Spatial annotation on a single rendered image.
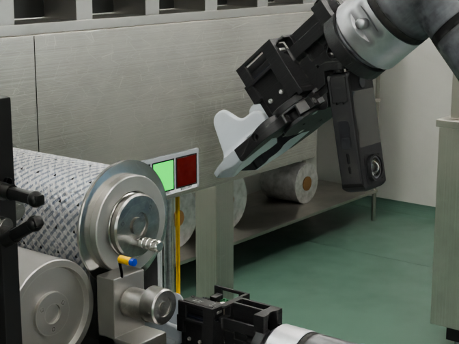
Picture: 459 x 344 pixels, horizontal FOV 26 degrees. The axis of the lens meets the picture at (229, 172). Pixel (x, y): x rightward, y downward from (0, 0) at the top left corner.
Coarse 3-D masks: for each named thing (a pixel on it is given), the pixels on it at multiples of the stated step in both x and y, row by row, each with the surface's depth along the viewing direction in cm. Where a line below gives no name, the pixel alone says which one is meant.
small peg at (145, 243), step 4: (140, 240) 114; (144, 240) 113; (148, 240) 113; (152, 240) 113; (156, 240) 113; (160, 240) 113; (140, 244) 114; (144, 244) 113; (148, 244) 113; (152, 244) 113; (156, 244) 112; (160, 244) 113; (144, 248) 114; (148, 248) 113; (152, 248) 113; (156, 248) 112; (160, 248) 113; (156, 252) 113
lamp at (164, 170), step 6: (162, 162) 167; (168, 162) 168; (156, 168) 166; (162, 168) 167; (168, 168) 168; (162, 174) 167; (168, 174) 169; (162, 180) 168; (168, 180) 169; (168, 186) 169
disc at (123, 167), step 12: (108, 168) 112; (120, 168) 113; (132, 168) 114; (144, 168) 116; (96, 180) 110; (108, 180) 112; (156, 180) 118; (96, 192) 110; (84, 204) 109; (84, 216) 109; (84, 228) 110; (84, 240) 110; (84, 252) 110; (84, 264) 111; (96, 264) 112; (96, 276) 112
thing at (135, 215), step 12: (132, 192) 114; (120, 204) 112; (132, 204) 112; (144, 204) 114; (120, 216) 111; (132, 216) 113; (144, 216) 115; (156, 216) 116; (108, 228) 111; (120, 228) 111; (132, 228) 113; (144, 228) 115; (156, 228) 116; (120, 240) 112; (132, 240) 113; (120, 252) 112; (132, 252) 113; (144, 252) 115
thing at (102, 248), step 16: (128, 176) 113; (144, 176) 115; (112, 192) 111; (144, 192) 115; (160, 192) 117; (96, 208) 110; (112, 208) 111; (160, 208) 118; (96, 224) 110; (160, 224) 118; (96, 240) 110; (96, 256) 111; (112, 256) 112; (144, 256) 117
